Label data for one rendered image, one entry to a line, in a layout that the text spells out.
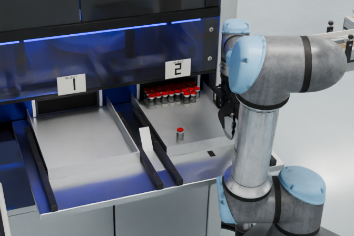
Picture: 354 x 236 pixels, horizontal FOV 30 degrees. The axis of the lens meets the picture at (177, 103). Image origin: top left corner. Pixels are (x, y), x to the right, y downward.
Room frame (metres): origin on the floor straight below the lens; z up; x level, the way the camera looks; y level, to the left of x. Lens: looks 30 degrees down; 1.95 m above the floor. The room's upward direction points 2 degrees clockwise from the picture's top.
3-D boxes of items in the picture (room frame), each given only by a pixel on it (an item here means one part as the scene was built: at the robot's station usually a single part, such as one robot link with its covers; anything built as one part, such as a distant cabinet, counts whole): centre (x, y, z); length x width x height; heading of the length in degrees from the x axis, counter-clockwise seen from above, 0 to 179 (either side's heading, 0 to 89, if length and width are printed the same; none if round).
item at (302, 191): (1.30, -0.30, 0.96); 0.13 x 0.12 x 0.14; 94
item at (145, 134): (1.58, 0.07, 0.91); 0.14 x 0.03 x 0.06; 22
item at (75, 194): (1.65, 0.10, 0.87); 0.70 x 0.48 x 0.02; 112
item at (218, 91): (1.67, -0.15, 1.05); 0.09 x 0.08 x 0.12; 21
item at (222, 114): (1.64, -0.14, 0.99); 0.05 x 0.02 x 0.09; 111
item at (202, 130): (1.78, -0.03, 0.90); 0.34 x 0.26 x 0.04; 22
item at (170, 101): (1.88, 0.01, 0.91); 0.18 x 0.02 x 0.05; 112
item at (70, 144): (1.66, 0.28, 0.90); 0.34 x 0.26 x 0.04; 22
